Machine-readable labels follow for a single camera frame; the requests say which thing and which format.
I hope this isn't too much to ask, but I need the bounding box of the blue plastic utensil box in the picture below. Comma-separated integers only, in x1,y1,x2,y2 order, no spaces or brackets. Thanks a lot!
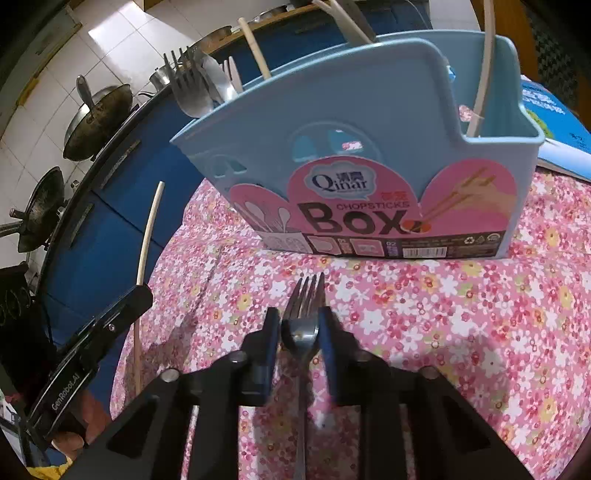
168,30,544,259

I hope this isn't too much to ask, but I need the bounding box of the metal spatula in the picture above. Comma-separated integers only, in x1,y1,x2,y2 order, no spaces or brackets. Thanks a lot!
75,75,95,109

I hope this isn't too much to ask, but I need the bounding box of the blue kitchen counter cabinet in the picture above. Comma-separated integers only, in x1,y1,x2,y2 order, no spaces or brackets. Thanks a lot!
28,14,432,324

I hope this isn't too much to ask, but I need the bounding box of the blue book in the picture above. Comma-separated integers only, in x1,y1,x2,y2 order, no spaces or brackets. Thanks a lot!
519,74,591,181

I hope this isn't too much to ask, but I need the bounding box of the large dark wok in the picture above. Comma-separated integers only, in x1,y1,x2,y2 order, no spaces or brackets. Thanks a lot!
62,83,134,162

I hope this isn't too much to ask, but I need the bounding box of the person's left hand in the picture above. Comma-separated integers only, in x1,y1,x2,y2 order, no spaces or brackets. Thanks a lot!
60,392,114,450

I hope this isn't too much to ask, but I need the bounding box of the metal basin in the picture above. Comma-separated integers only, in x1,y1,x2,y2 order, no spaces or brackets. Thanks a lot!
187,25,234,51

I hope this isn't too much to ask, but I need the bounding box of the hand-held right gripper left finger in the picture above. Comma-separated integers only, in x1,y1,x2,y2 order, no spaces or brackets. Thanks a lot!
81,307,282,480

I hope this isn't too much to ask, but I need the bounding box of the white plastic fork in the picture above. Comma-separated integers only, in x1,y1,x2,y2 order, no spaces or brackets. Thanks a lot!
223,56,245,93

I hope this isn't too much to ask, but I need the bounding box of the dark wok with handle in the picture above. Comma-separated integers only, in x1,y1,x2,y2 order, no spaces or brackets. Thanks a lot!
0,166,65,252

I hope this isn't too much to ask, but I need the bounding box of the wooden door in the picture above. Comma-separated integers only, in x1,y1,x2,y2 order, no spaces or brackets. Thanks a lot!
496,0,591,112

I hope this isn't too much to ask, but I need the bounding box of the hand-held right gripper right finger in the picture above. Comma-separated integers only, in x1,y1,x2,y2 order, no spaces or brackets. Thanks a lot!
318,306,536,480

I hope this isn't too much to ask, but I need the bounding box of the small metal pot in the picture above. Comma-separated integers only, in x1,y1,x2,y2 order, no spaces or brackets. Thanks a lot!
150,65,178,90

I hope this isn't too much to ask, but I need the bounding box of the black stove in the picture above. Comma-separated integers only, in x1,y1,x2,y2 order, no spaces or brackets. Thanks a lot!
0,263,51,333

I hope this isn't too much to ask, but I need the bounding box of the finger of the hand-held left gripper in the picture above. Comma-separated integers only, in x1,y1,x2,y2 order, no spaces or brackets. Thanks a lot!
88,285,154,344

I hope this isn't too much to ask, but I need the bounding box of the pink floral tablecloth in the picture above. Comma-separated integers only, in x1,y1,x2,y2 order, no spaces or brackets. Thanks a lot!
110,168,591,480

